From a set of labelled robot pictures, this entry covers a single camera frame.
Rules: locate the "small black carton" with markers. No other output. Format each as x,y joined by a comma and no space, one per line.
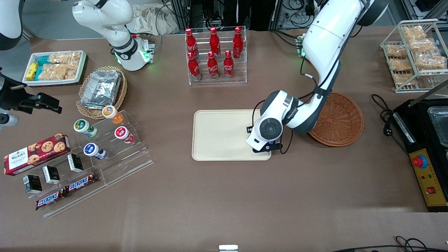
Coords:
75,162
51,174
33,183

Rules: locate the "clear bag fried snack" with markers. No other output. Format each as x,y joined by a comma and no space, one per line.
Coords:
400,64
430,62
395,50
421,45
404,79
413,33

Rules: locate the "teal snack packet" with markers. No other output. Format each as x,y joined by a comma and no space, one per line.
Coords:
39,72
43,60

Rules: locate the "black machine yellow control panel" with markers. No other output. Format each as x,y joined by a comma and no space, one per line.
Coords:
428,182

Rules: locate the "yellow snack packet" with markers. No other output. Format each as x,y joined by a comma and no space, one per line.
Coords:
31,71

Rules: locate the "red gum jar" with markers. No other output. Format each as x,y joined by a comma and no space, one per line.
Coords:
122,133

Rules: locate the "light tan wicker basket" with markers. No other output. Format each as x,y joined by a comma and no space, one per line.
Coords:
120,92

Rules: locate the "grey metal bar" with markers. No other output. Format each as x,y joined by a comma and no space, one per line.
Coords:
428,95

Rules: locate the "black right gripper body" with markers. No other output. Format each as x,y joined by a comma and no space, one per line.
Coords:
14,97

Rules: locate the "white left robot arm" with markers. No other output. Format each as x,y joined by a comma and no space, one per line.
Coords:
325,35

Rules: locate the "blue gum jar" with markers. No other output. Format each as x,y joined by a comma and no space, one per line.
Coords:
92,150

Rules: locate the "white rectangular snack tray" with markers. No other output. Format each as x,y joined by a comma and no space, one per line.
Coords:
83,66

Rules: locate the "beige cloth bag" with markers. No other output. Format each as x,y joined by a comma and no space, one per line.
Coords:
150,19

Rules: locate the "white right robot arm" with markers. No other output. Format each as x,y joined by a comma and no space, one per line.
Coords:
105,17

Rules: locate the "beige plastic serving tray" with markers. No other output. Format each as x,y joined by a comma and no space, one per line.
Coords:
217,136

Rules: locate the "clear acrylic bottle rack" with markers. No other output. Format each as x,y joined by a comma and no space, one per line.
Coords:
241,70

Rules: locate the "brown round wicker basket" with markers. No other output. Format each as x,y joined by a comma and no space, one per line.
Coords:
341,119

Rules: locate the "silver foil container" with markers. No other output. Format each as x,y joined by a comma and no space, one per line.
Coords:
101,85

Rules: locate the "orange gum jar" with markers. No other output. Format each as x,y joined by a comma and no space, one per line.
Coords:
111,113

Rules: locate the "clear acrylic stepped stand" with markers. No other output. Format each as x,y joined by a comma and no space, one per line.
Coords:
129,161

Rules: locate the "green gum jar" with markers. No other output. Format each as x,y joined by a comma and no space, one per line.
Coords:
83,126

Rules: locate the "red emergency stop button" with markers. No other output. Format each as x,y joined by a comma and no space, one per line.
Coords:
419,161

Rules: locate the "brown Snickers bar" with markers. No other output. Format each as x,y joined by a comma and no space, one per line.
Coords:
49,199
80,182

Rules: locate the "red tartan cookie box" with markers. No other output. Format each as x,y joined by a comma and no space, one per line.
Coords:
35,154

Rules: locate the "red cola bottle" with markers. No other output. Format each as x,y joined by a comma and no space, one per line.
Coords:
238,43
214,42
228,66
194,68
190,42
212,68

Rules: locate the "clear bag rice crackers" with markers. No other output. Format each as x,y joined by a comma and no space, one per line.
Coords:
74,59
71,74
53,71
57,57

